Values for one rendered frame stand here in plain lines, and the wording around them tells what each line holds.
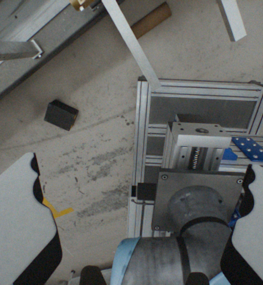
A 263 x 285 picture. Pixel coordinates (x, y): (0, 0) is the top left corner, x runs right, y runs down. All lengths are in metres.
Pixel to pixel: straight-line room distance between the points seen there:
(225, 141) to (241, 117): 0.94
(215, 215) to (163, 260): 0.16
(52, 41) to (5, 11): 0.23
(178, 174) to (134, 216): 0.30
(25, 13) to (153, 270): 0.89
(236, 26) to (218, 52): 0.90
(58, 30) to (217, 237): 0.75
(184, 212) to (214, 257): 0.12
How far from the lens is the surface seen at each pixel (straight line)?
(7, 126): 1.90
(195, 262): 0.42
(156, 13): 1.36
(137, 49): 0.59
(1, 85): 0.91
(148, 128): 1.31
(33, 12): 0.90
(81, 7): 0.62
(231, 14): 0.63
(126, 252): 0.42
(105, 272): 2.80
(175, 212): 0.52
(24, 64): 0.84
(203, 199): 0.51
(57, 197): 2.16
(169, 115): 1.31
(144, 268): 0.41
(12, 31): 0.94
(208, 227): 0.46
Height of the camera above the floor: 1.43
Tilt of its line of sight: 62 degrees down
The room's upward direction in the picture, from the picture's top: 175 degrees counter-clockwise
